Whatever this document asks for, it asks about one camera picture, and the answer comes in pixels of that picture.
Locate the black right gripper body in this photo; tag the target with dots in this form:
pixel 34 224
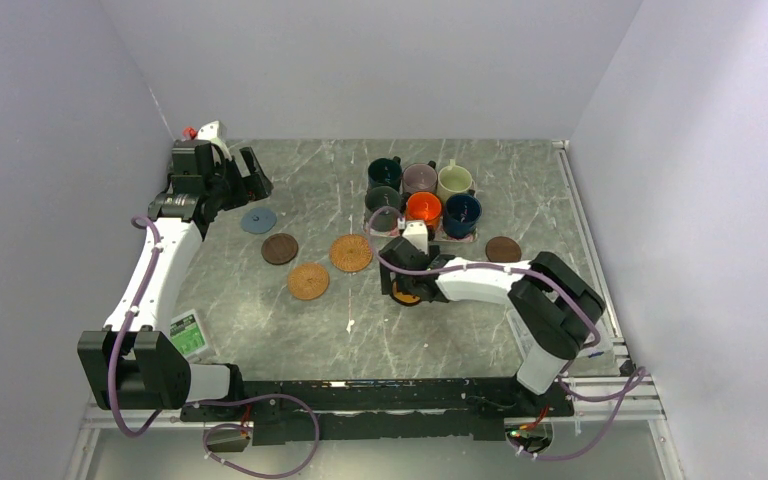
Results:
pixel 402 284

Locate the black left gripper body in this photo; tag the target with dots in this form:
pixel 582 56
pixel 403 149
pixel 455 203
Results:
pixel 227 184

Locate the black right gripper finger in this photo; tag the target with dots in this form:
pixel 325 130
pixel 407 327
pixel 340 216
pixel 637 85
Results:
pixel 411 300
pixel 386 281

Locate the orange black round coaster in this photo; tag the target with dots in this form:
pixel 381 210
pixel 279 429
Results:
pixel 398 295

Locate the blue round coaster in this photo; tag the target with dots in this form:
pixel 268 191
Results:
pixel 259 220

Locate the woven rattan coaster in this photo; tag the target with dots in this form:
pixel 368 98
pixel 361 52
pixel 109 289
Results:
pixel 350 253
pixel 308 281

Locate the dark wooden coaster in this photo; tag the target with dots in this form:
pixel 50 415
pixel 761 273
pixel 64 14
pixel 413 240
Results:
pixel 502 249
pixel 279 249

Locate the navy blue mug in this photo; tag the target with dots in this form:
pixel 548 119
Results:
pixel 461 215

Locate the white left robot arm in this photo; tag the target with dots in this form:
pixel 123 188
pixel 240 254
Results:
pixel 131 362

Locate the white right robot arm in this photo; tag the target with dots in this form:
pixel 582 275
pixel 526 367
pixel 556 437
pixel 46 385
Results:
pixel 551 305

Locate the grey green mug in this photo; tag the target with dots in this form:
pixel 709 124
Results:
pixel 382 206

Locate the orange mug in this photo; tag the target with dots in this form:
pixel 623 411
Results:
pixel 424 206

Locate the mauve grey mug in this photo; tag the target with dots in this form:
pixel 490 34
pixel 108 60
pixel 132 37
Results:
pixel 420 177

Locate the dark green mug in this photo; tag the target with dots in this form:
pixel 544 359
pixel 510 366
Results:
pixel 385 172

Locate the pale green mug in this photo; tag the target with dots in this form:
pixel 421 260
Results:
pixel 453 179

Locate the green label tag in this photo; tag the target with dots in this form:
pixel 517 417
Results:
pixel 188 337

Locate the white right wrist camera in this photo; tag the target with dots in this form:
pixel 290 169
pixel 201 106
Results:
pixel 416 233

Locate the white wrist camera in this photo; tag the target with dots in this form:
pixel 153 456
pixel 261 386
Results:
pixel 416 233
pixel 214 132

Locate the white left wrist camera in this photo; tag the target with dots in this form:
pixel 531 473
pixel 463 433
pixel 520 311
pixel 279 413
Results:
pixel 214 132

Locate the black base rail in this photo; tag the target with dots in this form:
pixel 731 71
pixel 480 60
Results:
pixel 481 408

